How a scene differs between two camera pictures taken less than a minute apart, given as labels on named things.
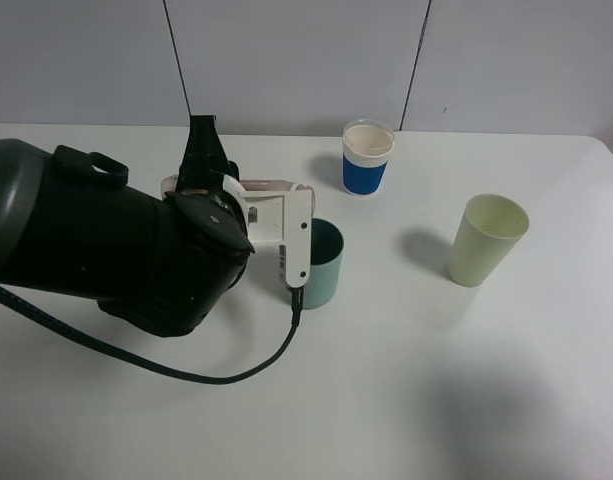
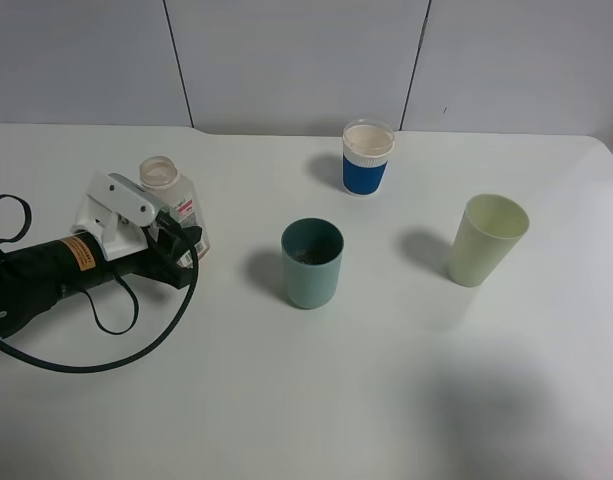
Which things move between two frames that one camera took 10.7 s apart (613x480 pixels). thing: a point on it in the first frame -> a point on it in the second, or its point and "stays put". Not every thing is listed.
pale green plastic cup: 488,230 stays put
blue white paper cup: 366,147 stays put
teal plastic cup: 325,287 stays put
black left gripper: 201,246 -> 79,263
